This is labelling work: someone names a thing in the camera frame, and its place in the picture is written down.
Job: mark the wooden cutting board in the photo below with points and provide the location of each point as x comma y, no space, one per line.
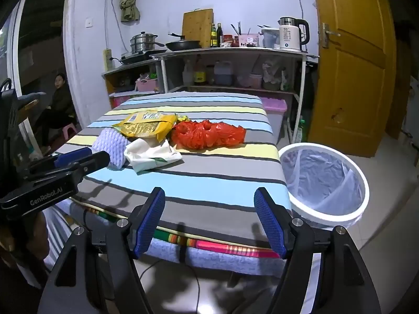
196,26

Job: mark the small white container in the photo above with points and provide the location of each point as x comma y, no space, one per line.
226,43

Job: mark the yellow power strip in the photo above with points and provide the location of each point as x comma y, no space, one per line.
107,60

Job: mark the white electric kettle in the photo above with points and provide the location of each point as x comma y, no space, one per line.
289,37

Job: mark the pink lid storage box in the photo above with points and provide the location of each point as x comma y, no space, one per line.
273,104

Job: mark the red plastic bag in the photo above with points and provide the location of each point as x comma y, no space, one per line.
203,135

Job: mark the yellow snack bag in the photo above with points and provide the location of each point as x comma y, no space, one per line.
147,127

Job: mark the clear plastic bottle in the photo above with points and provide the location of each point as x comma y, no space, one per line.
188,73

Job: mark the white kitchen shelf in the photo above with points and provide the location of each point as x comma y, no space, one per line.
235,50

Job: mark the purple foam fruit net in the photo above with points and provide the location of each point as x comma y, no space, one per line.
109,144

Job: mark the black frying pan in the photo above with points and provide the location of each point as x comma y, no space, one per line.
183,45

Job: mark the bundle of plastic bags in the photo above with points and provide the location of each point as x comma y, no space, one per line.
271,72

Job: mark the striped bed sheet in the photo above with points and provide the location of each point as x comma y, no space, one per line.
212,170

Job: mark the white paper wrapper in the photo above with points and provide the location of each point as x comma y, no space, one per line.
147,155

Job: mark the dark liquid jug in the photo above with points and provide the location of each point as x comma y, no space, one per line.
223,72

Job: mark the bunch of chopsticks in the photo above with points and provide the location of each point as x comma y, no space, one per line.
239,28

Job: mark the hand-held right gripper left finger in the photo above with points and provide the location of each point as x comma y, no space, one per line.
152,222

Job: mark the low wooden cabinet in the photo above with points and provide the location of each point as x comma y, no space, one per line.
131,67

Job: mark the black induction cooker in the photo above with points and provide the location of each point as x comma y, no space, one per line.
137,58

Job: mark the green glass bottle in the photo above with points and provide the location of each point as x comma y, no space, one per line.
213,37

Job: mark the small yellow-green wrapper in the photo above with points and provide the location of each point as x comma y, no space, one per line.
184,118

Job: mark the steel steamer pot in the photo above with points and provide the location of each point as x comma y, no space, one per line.
142,42

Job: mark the pink utensil holder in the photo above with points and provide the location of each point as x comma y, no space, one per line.
248,41

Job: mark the green detergent bottle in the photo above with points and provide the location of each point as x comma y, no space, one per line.
300,130

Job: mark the cooking oil bottle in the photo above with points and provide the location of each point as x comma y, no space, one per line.
199,73

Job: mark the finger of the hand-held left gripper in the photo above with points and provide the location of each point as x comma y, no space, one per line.
96,162
73,155

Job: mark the pink plastic stool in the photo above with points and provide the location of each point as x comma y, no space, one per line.
67,130

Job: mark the clear water pitcher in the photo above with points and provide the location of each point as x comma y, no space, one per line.
270,39

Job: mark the white round bin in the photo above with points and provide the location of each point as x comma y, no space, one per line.
314,215

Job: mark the pink plastic basket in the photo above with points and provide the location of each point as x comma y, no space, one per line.
147,85

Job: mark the person's left hand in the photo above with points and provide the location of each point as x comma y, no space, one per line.
18,245

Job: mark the dark sauce bottle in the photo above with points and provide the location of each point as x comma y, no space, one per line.
219,36

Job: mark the yellow wooden door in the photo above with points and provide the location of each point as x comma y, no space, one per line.
353,72

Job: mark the light blue blanket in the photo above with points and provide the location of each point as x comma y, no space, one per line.
212,261

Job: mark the white wall switch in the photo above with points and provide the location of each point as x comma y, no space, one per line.
88,22

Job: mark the translucent bin liner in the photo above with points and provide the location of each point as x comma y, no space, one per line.
320,176

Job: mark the red sauce jar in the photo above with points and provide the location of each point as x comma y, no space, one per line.
235,41

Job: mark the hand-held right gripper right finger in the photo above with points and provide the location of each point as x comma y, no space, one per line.
270,222

